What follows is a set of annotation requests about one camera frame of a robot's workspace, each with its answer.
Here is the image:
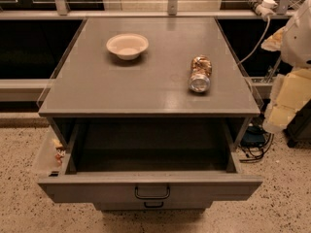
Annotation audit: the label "metal frame rail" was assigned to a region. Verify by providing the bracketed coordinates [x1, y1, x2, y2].
[0, 9, 295, 21]

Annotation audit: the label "white power strip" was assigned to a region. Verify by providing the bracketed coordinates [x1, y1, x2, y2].
[245, 0, 277, 21]

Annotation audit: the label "blue box on floor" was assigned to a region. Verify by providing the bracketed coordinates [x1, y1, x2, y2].
[240, 126, 265, 148]

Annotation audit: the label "clear jar of nuts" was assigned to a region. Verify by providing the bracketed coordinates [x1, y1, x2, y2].
[189, 55, 212, 93]

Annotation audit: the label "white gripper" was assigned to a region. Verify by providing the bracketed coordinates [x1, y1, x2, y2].
[260, 27, 311, 134]

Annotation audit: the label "grey drawer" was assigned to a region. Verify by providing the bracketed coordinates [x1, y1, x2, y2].
[94, 201, 212, 211]
[38, 117, 262, 204]

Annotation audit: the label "white power cable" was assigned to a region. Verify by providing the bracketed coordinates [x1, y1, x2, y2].
[236, 15, 272, 66]

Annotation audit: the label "grey drawer cabinet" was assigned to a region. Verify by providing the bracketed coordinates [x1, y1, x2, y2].
[38, 17, 261, 212]

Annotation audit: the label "clear plastic side bin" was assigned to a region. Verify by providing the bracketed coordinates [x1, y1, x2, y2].
[32, 127, 66, 178]

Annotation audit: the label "black floor cables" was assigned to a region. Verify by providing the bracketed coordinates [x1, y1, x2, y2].
[238, 133, 275, 163]

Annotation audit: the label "snack packets in bin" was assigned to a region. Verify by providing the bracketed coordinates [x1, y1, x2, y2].
[52, 139, 66, 164]

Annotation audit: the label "white paper bowl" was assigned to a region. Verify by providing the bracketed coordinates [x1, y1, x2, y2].
[106, 33, 149, 60]

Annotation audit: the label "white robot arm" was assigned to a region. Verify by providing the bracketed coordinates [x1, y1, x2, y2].
[261, 0, 311, 134]

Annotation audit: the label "grey bottom drawer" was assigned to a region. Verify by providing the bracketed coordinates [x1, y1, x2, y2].
[94, 201, 212, 211]

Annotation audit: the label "grey top drawer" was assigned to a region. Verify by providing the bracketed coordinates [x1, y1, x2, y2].
[38, 117, 262, 204]

